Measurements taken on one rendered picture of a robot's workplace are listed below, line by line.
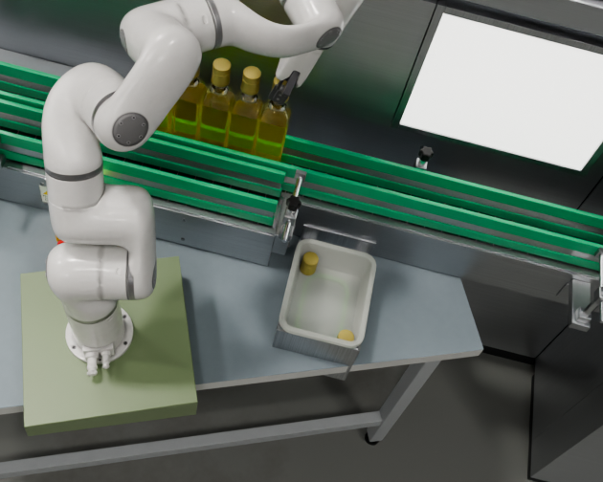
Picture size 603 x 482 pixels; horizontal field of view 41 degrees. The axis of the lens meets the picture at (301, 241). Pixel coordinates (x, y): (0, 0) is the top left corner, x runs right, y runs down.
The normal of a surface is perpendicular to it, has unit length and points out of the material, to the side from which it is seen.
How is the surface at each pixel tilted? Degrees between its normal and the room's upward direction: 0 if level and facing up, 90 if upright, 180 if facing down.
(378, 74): 90
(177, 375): 4
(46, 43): 90
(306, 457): 0
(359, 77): 90
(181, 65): 62
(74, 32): 90
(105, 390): 4
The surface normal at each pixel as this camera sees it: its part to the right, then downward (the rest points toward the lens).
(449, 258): -0.19, 0.81
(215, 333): 0.15, -0.52
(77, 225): 0.00, 0.44
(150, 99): 0.51, 0.51
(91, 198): 0.70, 0.44
